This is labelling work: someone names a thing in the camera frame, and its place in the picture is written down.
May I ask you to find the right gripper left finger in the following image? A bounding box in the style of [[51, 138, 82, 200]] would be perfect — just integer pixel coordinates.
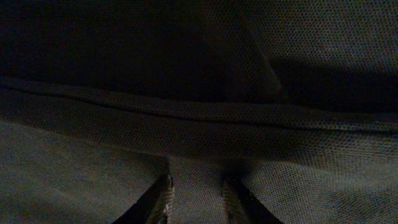
[[113, 174, 174, 224]]

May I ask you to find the black polo shirt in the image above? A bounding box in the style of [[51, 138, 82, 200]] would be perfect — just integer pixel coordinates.
[[1, 0, 397, 223]]

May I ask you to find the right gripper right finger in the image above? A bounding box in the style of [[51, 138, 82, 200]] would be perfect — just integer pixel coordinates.
[[222, 177, 283, 224]]

